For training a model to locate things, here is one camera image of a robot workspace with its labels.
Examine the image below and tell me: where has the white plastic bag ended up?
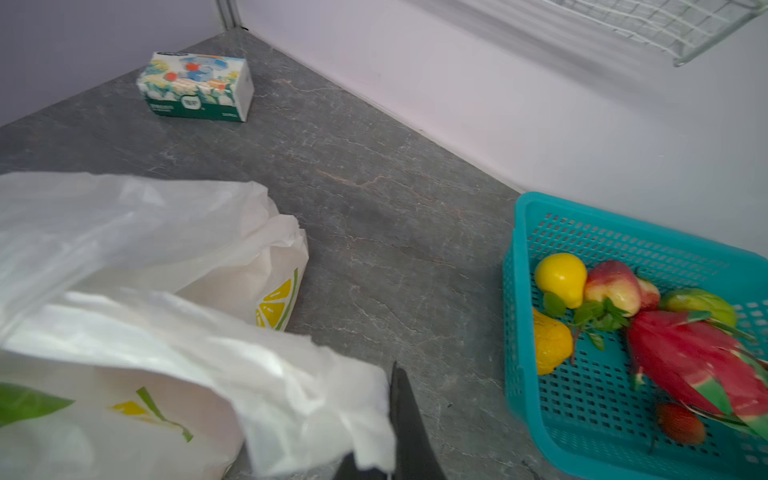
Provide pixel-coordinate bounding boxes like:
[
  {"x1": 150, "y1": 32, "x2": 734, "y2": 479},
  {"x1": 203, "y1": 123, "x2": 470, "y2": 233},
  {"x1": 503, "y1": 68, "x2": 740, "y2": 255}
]
[{"x1": 1, "y1": 172, "x2": 396, "y2": 479}]

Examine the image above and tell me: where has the yellow fake lemon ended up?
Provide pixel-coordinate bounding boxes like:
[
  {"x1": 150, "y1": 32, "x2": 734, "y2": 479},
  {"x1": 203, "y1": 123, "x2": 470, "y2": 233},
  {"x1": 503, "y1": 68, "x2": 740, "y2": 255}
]
[{"x1": 534, "y1": 253, "x2": 588, "y2": 310}]

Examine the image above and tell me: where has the orange fake fruit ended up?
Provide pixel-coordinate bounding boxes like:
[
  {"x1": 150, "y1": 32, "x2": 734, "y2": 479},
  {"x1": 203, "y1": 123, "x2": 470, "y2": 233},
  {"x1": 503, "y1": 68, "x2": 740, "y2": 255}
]
[{"x1": 533, "y1": 309, "x2": 574, "y2": 376}]

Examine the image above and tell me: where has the small red fake strawberry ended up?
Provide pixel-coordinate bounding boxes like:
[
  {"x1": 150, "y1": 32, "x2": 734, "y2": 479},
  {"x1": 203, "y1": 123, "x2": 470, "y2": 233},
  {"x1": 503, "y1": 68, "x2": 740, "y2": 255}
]
[{"x1": 649, "y1": 402, "x2": 707, "y2": 454}]

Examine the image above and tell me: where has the teal plastic basket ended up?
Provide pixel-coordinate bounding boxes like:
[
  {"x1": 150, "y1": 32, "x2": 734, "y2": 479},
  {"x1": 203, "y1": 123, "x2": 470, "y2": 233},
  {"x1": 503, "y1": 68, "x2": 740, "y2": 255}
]
[{"x1": 503, "y1": 192, "x2": 767, "y2": 479}]

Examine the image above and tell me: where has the colourful picture card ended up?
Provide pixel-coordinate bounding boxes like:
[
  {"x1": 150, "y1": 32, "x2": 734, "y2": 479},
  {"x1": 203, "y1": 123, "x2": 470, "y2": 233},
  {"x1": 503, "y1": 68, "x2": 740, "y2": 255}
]
[{"x1": 136, "y1": 52, "x2": 254, "y2": 123}]

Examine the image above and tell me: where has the white wire wall shelf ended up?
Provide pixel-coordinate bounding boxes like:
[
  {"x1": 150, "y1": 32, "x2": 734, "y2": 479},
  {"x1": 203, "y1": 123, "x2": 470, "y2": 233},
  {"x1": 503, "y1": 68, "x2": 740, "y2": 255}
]
[{"x1": 550, "y1": 0, "x2": 767, "y2": 67}]

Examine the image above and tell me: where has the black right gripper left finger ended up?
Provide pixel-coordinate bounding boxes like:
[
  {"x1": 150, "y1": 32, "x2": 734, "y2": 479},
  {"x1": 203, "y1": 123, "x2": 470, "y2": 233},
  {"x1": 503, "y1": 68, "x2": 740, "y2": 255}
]
[{"x1": 332, "y1": 453, "x2": 389, "y2": 480}]

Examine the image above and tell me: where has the green fake mango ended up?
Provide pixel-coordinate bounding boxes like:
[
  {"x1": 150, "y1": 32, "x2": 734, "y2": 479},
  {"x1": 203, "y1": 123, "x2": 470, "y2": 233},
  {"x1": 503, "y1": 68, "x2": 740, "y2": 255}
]
[{"x1": 659, "y1": 288, "x2": 738, "y2": 327}]

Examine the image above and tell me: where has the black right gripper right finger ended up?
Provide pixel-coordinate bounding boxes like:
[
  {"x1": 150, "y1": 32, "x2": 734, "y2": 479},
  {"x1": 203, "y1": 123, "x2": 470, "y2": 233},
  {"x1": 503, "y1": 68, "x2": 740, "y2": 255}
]
[{"x1": 389, "y1": 363, "x2": 446, "y2": 480}]

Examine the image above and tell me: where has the pale fake peach with leaves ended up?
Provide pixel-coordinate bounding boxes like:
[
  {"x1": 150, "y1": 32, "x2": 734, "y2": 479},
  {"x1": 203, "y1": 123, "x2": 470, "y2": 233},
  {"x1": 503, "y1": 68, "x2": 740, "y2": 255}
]
[{"x1": 569, "y1": 260, "x2": 661, "y2": 350}]

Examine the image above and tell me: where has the red fake dragon fruit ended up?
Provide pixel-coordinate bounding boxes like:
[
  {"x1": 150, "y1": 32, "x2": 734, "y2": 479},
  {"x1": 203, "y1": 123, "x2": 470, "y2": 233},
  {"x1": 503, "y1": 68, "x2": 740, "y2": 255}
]
[{"x1": 626, "y1": 310, "x2": 767, "y2": 439}]

